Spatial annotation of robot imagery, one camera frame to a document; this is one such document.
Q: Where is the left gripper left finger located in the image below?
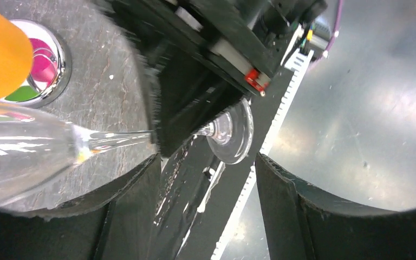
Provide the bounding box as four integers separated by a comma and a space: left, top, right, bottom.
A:
0, 154, 161, 259

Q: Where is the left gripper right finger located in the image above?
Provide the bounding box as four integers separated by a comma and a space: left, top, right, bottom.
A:
255, 154, 416, 259

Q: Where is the clear wine glass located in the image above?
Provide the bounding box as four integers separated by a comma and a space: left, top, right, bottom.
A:
0, 97, 255, 207

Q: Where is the chrome wine glass rack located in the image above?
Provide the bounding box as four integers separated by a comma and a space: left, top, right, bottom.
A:
0, 19, 72, 108

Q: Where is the orange wine glass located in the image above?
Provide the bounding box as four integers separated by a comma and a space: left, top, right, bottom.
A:
0, 0, 34, 102

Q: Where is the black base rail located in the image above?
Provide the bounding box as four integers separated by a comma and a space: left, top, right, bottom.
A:
96, 0, 329, 260

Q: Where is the white slotted cable duct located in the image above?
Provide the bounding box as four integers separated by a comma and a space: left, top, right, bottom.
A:
210, 28, 316, 260

